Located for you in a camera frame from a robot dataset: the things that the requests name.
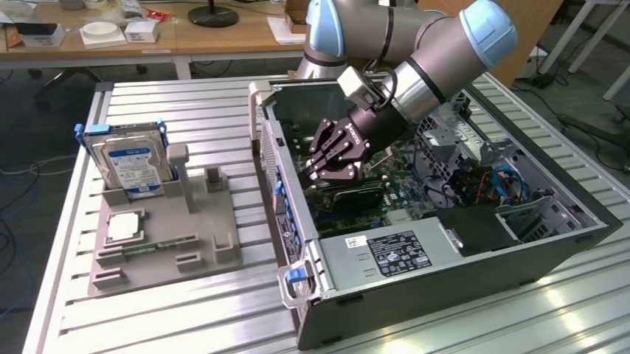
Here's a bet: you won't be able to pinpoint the black lamp base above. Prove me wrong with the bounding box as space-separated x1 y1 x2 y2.
188 0 240 29

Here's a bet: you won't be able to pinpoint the white box with black lid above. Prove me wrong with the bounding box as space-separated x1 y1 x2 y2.
13 22 67 48

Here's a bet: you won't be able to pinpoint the black open PC case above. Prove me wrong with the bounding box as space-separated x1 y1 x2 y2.
248 72 624 351

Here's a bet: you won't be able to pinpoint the grey parts rack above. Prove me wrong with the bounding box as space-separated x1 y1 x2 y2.
87 143 243 298

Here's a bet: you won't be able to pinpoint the wooden cabinet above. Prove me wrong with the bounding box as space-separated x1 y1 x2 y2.
427 0 564 86

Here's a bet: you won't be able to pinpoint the small white box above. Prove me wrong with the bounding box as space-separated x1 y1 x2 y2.
123 20 161 44

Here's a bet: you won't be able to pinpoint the blue wire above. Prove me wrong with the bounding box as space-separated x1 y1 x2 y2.
491 164 531 206

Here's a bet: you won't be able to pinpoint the metal disk bay cage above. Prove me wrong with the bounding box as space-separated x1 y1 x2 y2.
412 86 496 185

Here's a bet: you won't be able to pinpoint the red packet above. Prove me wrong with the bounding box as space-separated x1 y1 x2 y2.
145 9 177 24

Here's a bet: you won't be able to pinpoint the white table frame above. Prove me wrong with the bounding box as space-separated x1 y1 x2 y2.
538 0 630 100

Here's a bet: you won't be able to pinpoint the hard disk with blue carrier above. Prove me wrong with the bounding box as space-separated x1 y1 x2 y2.
73 119 168 200

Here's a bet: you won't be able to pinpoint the white papers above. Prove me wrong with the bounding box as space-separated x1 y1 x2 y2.
267 16 309 45

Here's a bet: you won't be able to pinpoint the green RAM stick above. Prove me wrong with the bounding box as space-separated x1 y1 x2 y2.
120 235 191 255

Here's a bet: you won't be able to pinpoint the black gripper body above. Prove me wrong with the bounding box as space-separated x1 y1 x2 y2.
339 106 410 165

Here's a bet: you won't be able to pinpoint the silver CPU chip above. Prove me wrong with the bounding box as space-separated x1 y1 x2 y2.
107 212 141 243

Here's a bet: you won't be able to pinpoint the white round holder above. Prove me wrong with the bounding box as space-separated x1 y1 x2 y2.
79 21 128 50

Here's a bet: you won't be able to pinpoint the grey power supply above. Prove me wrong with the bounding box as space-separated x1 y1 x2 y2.
313 216 464 293

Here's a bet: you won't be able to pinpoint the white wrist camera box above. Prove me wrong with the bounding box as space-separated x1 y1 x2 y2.
336 67 388 110

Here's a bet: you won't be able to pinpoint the cardboard box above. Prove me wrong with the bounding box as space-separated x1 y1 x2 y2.
284 0 309 34

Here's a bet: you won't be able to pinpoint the black camera cable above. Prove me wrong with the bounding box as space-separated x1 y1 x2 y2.
363 58 400 111

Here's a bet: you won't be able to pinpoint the thin dark RAM module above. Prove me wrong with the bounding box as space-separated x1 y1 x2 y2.
303 182 386 215

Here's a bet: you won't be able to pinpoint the green motherboard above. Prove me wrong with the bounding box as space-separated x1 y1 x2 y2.
289 131 440 239

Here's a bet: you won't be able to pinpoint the grey metal drive bracket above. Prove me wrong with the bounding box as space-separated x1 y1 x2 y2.
494 195 591 246

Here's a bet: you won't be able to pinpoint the red wire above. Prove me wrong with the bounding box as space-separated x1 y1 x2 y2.
479 170 494 204

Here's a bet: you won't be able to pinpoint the black plastic shroud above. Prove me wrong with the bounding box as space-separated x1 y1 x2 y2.
436 204 526 258

